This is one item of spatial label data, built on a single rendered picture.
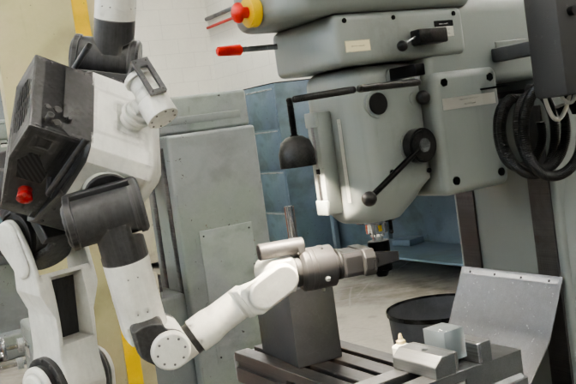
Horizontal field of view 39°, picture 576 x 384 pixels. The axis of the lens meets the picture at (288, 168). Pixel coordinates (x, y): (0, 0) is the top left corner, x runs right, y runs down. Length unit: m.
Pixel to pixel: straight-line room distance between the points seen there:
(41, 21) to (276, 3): 1.82
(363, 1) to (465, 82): 0.30
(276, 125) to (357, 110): 7.36
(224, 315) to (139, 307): 0.17
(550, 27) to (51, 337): 1.25
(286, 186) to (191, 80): 3.06
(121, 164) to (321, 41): 0.46
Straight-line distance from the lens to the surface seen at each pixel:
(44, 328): 1.98
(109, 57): 1.86
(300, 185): 9.06
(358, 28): 1.62
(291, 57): 1.72
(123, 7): 1.84
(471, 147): 1.78
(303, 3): 1.56
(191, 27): 11.63
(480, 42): 1.84
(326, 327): 2.01
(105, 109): 1.71
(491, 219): 2.04
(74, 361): 1.97
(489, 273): 2.07
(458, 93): 1.76
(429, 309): 4.06
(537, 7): 1.65
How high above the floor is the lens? 1.53
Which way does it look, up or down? 3 degrees down
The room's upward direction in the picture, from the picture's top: 8 degrees counter-clockwise
